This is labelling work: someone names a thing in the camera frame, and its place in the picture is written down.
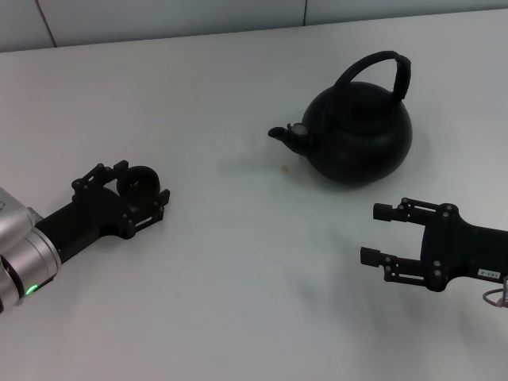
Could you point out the small black teacup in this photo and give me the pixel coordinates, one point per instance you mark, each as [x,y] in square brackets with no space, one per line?
[141,180]

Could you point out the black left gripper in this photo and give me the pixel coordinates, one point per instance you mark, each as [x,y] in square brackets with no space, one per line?
[91,218]

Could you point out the black round teapot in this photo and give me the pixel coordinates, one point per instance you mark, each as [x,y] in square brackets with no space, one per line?
[357,147]

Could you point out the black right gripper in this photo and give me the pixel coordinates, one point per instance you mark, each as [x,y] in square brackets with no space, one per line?
[464,254]

